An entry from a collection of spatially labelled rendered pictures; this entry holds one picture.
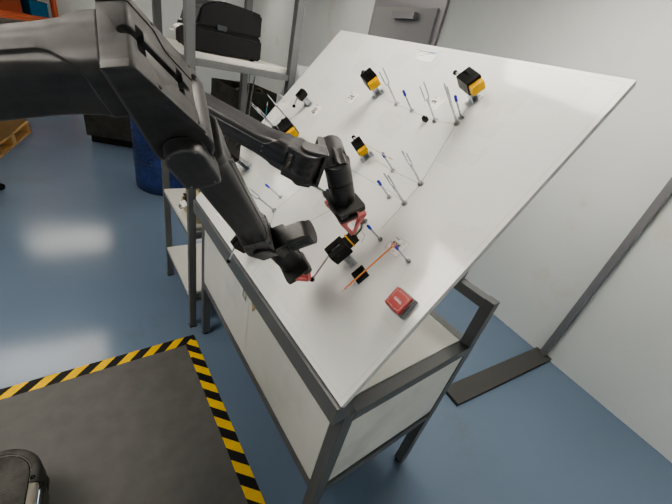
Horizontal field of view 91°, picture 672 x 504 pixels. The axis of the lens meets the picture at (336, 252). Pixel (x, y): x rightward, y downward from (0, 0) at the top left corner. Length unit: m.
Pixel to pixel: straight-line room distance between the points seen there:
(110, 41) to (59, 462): 1.71
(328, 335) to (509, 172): 0.62
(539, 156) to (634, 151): 1.72
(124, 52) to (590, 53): 2.75
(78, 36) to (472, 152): 0.87
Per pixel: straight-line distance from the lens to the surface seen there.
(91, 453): 1.86
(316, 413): 1.07
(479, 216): 0.89
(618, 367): 2.84
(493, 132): 1.03
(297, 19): 1.75
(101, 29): 0.34
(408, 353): 1.15
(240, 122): 0.74
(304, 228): 0.72
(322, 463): 1.15
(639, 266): 2.65
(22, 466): 1.63
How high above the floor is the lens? 1.57
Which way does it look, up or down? 30 degrees down
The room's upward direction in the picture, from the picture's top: 14 degrees clockwise
